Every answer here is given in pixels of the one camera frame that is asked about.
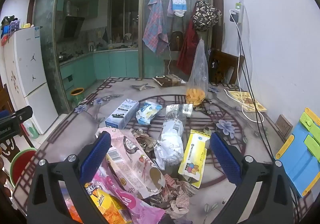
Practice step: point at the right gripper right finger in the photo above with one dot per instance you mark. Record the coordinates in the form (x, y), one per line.
(274, 201)

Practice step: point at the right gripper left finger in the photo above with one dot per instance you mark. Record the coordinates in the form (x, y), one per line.
(45, 201)

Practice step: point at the yellow iced tea carton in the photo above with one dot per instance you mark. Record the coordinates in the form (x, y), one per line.
(111, 208)

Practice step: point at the yellow medicine box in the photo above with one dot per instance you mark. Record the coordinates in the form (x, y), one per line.
(194, 159)

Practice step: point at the pink shiny wrapper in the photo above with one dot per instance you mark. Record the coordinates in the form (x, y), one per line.
(140, 211)

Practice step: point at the pink snack bag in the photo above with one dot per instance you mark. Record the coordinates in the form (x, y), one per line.
(137, 173)

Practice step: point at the pink paper trash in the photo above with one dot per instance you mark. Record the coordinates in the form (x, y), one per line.
(174, 197)

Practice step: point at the blue white milk carton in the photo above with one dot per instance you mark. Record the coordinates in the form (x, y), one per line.
(123, 114)

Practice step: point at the clear plastic bottle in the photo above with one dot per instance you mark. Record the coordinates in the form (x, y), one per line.
(169, 149)

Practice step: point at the blue white snack wrapper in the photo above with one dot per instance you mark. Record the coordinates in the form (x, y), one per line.
(147, 112)

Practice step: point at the red green trash basin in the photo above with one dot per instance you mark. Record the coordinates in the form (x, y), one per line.
(19, 163)

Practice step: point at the teal kitchen cabinets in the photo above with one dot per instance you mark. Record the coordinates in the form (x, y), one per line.
(83, 71)

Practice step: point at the green detergent bottle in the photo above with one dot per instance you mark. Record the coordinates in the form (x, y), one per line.
(30, 129)

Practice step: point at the blue toy board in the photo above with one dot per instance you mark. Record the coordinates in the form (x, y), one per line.
(299, 155)

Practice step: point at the white refrigerator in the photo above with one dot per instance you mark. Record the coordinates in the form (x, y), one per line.
(26, 76)

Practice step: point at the yellow green bucket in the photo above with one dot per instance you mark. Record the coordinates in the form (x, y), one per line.
(77, 95)

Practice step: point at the small wooden block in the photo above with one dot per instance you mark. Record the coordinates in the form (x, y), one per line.
(283, 125)

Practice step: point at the yellow picture book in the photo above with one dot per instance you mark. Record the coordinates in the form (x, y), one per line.
(246, 101)

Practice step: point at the black range hood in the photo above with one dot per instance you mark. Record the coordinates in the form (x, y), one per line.
(71, 27)

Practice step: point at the clear bag orange snacks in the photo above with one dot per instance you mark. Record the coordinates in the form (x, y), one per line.
(197, 86)

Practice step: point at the brown snack package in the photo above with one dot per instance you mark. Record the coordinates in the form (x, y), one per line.
(170, 80)

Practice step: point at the plaid cloth hanging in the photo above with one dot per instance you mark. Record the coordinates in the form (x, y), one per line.
(155, 35)

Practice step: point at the red hanging garment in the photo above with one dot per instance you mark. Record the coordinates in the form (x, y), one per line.
(187, 54)

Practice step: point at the brown hanging handbag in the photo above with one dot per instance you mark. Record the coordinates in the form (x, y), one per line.
(176, 41)

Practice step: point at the letter patterned bag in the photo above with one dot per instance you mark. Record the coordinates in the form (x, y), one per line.
(205, 16)

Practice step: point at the wooden chair at wall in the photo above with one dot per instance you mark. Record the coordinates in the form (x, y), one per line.
(223, 67)

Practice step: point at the wall charger plug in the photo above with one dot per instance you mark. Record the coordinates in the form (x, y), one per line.
(236, 15)

